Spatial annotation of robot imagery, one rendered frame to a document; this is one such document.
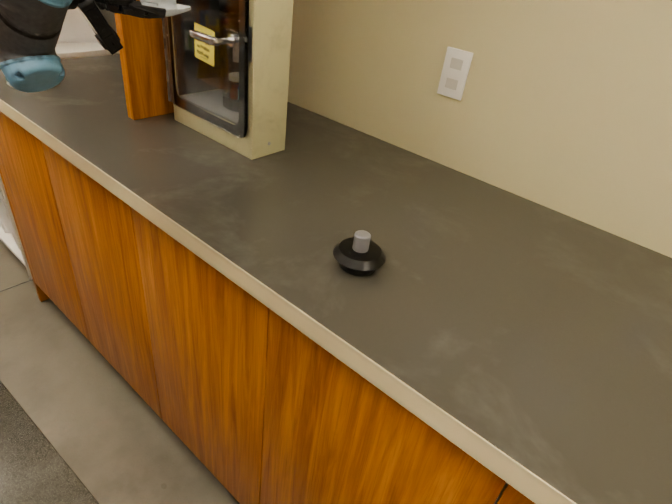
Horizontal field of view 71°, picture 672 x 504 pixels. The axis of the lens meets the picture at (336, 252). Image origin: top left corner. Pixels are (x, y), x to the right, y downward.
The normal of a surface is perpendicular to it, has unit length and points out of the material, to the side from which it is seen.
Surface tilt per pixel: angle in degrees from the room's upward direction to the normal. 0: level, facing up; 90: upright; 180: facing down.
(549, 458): 0
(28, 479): 0
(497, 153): 90
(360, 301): 0
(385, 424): 90
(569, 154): 90
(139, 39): 90
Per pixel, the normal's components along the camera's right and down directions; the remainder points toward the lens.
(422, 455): -0.65, 0.36
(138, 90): 0.75, 0.44
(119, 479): 0.11, -0.82
